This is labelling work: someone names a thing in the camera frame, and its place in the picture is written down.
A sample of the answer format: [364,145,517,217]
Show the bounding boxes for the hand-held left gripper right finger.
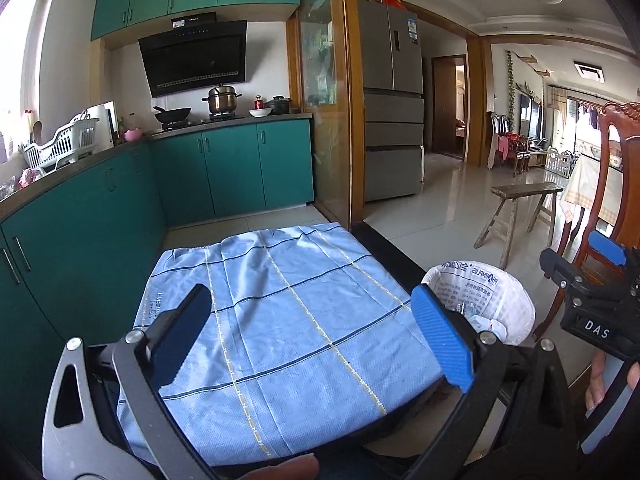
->
[410,283,581,480]

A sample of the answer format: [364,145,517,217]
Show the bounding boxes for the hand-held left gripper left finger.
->
[42,283,213,480]

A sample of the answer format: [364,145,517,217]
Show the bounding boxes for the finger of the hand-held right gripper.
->
[539,249,606,306]
[587,230,636,281]

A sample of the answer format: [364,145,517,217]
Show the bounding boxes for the bin with white bag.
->
[421,260,536,346]

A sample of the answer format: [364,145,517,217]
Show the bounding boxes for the person's right hand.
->
[584,350,640,418]

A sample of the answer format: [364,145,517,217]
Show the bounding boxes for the person's left hand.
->
[232,454,321,480]

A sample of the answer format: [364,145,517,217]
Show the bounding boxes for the brown wooden chair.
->
[532,101,640,343]

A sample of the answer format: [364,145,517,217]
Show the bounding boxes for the dining table with cloth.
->
[559,152,626,223]

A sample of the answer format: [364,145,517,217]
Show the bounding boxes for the wooden bench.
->
[473,182,565,270]

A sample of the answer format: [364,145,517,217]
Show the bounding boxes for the white play fence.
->
[545,147,581,178]

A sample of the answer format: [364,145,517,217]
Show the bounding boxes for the blue checked tablecloth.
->
[116,222,451,461]

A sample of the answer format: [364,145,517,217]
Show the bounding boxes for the blue checkered cloth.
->
[116,223,446,467]

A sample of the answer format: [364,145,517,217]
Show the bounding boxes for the red wooden chairs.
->
[490,112,546,176]

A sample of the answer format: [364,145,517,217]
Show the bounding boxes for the teal base cabinets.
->
[0,112,316,461]

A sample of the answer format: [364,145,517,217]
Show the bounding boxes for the ceiling air vent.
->
[574,61,607,83]

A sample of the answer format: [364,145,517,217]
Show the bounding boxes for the brown wooden door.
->
[431,55,467,161]

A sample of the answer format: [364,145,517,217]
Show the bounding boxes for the gas stove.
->
[152,112,248,128]

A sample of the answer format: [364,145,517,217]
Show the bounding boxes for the grey refrigerator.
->
[356,0,426,204]

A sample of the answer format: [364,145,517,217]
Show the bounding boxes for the black wok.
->
[152,106,192,124]

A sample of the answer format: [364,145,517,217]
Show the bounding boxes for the white kitchen appliance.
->
[82,101,120,153]

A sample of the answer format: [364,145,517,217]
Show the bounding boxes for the white dish rack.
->
[22,111,100,171]

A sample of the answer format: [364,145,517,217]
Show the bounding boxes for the wooden glass door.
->
[286,0,366,231]

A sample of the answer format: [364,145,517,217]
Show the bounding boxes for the steel cooking pot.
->
[202,85,243,115]

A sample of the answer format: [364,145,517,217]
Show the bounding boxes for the black range hood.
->
[138,11,248,98]

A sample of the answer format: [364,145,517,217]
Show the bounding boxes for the window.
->
[0,0,56,166]

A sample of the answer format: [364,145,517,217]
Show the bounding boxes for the green wall vine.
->
[506,50,517,133]

